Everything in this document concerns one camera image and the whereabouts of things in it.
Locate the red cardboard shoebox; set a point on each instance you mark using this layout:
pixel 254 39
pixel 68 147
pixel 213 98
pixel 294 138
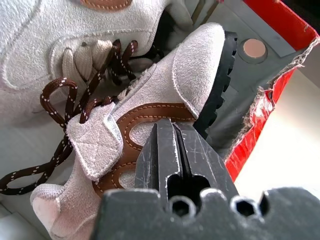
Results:
pixel 277 75

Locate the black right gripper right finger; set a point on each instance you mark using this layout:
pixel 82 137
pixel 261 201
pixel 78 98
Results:
pixel 202 160

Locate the grey suede shoe brown stripe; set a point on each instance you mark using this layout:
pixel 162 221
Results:
pixel 160 82
pixel 50 37

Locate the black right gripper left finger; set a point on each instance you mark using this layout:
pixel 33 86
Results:
pixel 160 160

